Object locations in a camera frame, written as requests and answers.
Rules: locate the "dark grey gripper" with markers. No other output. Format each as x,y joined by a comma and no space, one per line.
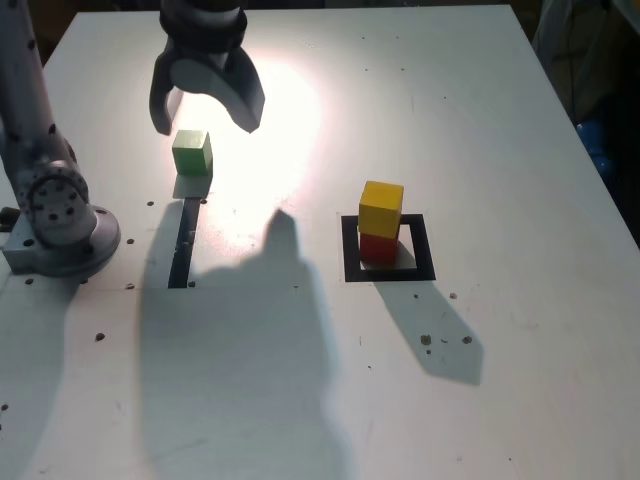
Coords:
205,49

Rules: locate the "green cube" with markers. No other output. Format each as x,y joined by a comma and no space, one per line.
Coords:
190,157

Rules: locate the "yellow cube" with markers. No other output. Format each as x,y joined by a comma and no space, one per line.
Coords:
380,210

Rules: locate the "red cube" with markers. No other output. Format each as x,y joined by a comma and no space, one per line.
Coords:
377,250

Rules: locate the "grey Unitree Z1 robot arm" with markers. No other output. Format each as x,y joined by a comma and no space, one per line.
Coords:
60,220

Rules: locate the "black tape square outline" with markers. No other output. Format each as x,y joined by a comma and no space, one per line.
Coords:
427,250

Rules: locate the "black tape strip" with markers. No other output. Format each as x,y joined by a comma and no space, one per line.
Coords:
182,260

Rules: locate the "grey cloth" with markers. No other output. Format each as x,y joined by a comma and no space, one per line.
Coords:
565,50

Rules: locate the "blue object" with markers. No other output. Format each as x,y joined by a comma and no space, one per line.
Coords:
595,145

